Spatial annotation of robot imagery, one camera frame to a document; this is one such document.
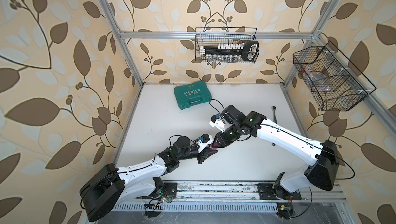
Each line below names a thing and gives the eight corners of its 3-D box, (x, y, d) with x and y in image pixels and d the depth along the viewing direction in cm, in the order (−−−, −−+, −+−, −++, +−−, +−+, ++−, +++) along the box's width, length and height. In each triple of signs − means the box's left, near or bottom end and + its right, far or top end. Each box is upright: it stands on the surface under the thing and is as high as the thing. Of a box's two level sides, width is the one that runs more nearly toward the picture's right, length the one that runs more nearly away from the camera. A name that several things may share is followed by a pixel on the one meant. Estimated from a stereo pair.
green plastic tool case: (181, 110, 107) (180, 106, 103) (174, 91, 119) (173, 86, 115) (212, 101, 112) (213, 96, 109) (203, 83, 124) (203, 79, 120)
